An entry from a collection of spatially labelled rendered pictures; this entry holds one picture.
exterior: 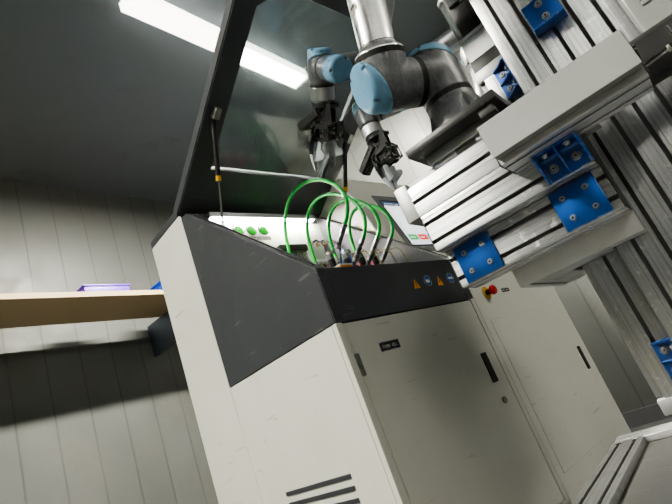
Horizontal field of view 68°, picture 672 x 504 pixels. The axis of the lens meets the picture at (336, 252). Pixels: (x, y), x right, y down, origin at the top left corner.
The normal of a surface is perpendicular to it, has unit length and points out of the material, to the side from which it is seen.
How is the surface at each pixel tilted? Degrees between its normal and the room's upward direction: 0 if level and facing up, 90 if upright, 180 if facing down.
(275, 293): 90
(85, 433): 90
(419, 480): 90
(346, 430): 90
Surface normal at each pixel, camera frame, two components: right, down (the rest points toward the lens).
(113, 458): 0.71, -0.47
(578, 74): -0.62, -0.04
